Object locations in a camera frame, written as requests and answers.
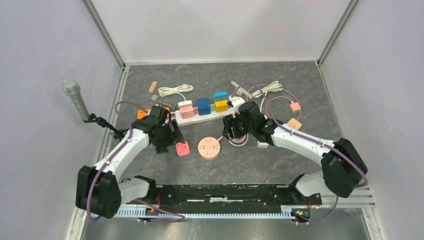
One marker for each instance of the small white power strip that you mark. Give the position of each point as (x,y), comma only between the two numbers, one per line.
(262,145)

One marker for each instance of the small brown wooden block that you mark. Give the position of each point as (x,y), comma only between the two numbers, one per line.
(153,87)

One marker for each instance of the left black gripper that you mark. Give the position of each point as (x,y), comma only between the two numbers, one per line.
(174,137)

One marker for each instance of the round pink socket base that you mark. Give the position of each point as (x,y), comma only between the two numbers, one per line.
(209,148)

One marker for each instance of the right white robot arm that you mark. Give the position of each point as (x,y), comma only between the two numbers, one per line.
(341,168)

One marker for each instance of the pink folding extension socket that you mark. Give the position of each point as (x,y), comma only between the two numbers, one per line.
(182,148)

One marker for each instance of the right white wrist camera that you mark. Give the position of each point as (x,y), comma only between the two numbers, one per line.
(234,102)

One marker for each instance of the silver microphone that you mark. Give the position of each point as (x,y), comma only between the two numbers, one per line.
(73,90)

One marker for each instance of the pink square charger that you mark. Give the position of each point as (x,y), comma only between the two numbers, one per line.
(295,107)

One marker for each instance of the long white power strip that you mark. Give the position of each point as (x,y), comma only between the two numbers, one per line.
(200,118)

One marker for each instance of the blue cube adapter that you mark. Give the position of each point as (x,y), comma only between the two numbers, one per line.
(203,106)

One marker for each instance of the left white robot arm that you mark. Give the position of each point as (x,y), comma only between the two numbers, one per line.
(98,189)

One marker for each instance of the pink white plug adapter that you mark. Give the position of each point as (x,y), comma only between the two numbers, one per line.
(186,109)

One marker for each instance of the light blue adapter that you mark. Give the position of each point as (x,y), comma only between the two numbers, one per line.
(220,96)

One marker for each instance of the orange power strip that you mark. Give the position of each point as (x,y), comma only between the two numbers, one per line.
(142,113)

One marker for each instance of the gray black flat tool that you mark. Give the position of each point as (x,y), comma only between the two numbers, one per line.
(160,100)

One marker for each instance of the yellow cube adapter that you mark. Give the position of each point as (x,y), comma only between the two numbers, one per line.
(221,106)

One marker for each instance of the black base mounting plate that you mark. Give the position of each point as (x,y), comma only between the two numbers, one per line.
(228,198)

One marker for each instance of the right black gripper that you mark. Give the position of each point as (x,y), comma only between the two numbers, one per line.
(229,122)

